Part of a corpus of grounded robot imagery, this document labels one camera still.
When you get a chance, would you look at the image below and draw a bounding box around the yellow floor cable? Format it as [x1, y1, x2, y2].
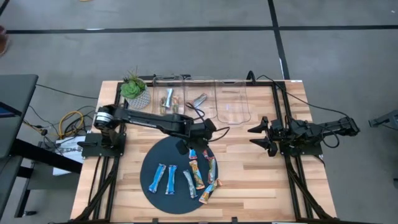
[58, 110, 85, 139]

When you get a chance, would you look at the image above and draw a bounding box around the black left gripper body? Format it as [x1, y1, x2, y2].
[186, 119, 217, 150]

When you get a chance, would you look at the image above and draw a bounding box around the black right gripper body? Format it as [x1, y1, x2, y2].
[267, 129, 292, 152]

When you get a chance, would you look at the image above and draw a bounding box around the dark silver granola bar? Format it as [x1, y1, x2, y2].
[192, 93, 208, 108]

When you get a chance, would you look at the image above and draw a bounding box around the silver wrapper granola bar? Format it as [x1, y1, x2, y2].
[165, 88, 174, 109]

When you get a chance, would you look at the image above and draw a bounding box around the succulent in triangle-pattern pot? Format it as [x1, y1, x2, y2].
[119, 67, 152, 110]

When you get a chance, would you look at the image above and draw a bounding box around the dark grey desk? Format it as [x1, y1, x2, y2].
[0, 73, 83, 224]

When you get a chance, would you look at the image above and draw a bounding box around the black metal rig frame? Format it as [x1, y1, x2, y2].
[73, 73, 336, 224]

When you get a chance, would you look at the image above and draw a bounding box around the white paper sheet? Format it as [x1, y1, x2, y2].
[52, 135, 87, 177]

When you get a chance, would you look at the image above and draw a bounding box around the green wrapper granola bar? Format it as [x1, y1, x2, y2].
[207, 156, 217, 185]

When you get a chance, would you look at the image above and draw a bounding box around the orange Chex snack bag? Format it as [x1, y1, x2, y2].
[198, 179, 223, 205]

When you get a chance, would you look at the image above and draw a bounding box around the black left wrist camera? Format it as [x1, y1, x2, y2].
[203, 118, 218, 132]

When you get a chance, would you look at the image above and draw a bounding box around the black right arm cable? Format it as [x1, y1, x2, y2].
[320, 123, 341, 149]

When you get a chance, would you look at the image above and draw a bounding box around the thin black floor cable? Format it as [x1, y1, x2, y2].
[35, 83, 100, 100]

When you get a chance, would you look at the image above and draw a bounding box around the long black power cable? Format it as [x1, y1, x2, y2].
[247, 70, 351, 119]

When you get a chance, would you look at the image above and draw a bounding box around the round dark blue woven placemat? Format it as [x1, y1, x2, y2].
[139, 136, 219, 215]

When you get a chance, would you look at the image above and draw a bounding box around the clear plastic bin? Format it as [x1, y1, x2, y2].
[152, 74, 187, 116]
[183, 76, 218, 121]
[215, 79, 252, 125]

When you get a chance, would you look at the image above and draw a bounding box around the grey metal stand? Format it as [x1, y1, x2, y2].
[368, 108, 398, 129]

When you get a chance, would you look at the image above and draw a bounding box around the orange peanut butter granola bar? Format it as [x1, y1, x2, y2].
[188, 159, 206, 190]

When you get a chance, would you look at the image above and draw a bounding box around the blue wrapper granola bar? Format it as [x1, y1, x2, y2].
[148, 163, 167, 194]
[164, 164, 178, 196]

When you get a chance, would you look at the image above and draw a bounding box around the purple oatmeal raisin granola bar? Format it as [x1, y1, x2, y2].
[182, 169, 198, 199]

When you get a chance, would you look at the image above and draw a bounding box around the person's shoe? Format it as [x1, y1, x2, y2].
[0, 25, 9, 57]

